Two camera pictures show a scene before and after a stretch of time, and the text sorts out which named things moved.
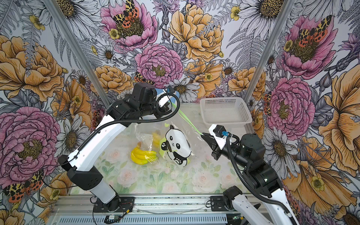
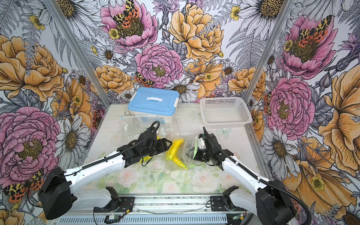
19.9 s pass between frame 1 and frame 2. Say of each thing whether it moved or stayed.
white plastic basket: stayed
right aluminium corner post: stayed
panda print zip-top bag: moved
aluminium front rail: stayed
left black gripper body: moved
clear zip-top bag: moved
